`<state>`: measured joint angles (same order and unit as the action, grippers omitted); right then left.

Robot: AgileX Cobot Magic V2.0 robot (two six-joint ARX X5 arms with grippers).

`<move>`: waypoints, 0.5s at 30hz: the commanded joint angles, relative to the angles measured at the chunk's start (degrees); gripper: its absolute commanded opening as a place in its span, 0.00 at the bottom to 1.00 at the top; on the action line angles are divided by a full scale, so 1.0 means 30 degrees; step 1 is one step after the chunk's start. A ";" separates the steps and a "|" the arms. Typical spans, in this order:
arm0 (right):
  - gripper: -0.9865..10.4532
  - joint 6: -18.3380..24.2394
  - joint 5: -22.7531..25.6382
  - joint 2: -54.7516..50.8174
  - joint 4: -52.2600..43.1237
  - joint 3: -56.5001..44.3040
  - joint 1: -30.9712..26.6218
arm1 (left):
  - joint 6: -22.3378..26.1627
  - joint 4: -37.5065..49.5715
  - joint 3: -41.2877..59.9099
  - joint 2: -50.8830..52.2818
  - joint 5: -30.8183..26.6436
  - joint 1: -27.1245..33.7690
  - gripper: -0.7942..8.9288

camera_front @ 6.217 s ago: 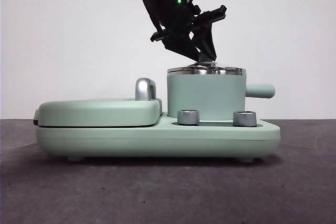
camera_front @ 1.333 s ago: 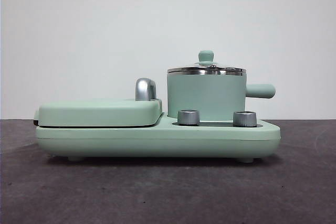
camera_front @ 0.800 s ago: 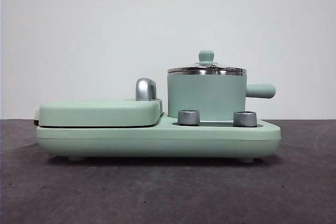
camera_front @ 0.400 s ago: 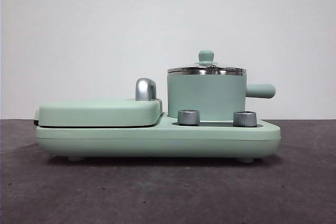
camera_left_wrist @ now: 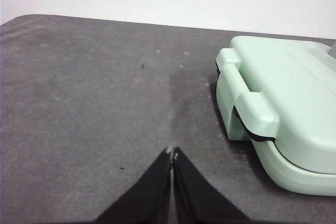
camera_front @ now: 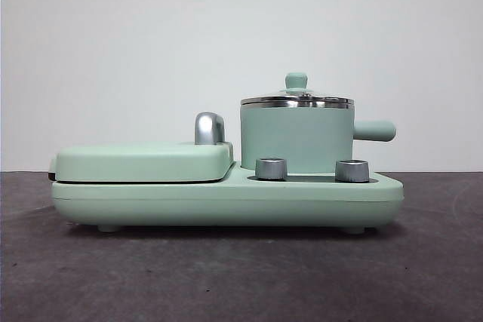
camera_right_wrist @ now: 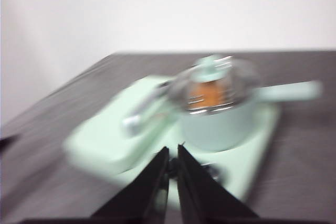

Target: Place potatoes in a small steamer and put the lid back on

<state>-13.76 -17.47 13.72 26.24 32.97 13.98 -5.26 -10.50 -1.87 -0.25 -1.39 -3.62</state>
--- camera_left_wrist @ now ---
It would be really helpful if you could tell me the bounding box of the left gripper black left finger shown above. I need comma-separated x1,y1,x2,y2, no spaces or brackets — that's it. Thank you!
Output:
97,147,175,224

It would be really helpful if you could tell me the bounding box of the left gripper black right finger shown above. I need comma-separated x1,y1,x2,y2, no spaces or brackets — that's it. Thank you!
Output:
172,147,250,224

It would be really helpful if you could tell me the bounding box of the green breakfast maker base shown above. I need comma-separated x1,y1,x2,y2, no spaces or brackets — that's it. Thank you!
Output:
216,63,336,196

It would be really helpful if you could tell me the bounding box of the green griddle cover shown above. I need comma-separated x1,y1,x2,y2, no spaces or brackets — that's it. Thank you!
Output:
215,36,336,175

